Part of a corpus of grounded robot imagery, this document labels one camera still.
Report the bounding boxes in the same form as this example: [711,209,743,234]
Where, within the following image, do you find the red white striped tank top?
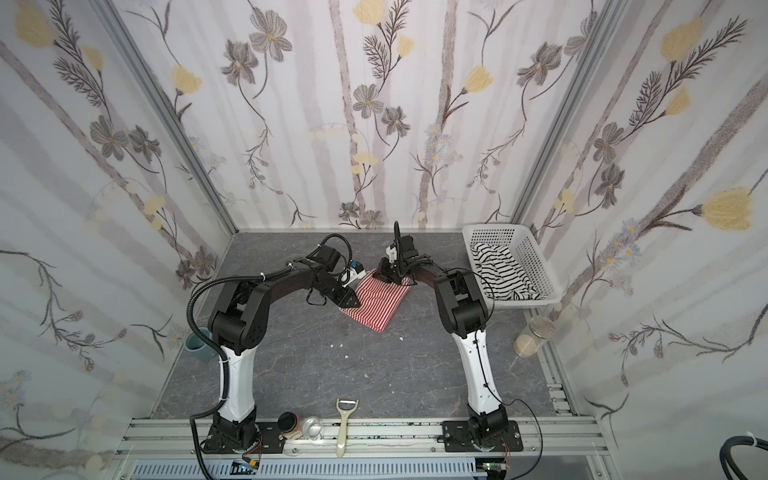
[341,269,411,333]

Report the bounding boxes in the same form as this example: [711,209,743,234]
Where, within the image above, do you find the black white striped tank top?
[472,243,541,301]

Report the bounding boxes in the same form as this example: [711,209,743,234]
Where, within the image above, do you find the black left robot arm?
[187,260,364,454]

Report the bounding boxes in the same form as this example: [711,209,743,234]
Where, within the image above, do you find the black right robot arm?
[375,257,509,449]

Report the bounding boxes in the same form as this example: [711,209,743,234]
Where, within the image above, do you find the white plastic laundry basket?
[462,224,563,309]

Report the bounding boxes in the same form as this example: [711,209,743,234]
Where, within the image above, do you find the clear glass cup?
[301,416,324,441]

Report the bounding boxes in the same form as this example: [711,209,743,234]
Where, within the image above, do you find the clear glass jar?
[513,315,556,358]

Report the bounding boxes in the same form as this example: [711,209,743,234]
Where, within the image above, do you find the teal ceramic cup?
[184,332,218,361]

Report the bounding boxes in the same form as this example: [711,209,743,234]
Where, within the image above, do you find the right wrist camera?
[385,235,419,263]

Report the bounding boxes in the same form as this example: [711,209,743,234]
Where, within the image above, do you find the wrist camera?
[308,245,367,288]
[385,235,419,263]

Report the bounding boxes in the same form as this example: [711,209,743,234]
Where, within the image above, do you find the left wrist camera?
[308,245,367,288]

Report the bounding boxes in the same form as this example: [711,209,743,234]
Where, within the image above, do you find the cream handled peeler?
[336,398,359,459]

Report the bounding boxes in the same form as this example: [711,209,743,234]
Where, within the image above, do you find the black corrugated cable conduit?
[185,272,271,480]

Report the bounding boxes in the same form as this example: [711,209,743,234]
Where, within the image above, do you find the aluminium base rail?
[107,416,620,479]

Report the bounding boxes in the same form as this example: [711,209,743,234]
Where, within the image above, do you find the white slotted cable duct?
[128,458,481,480]

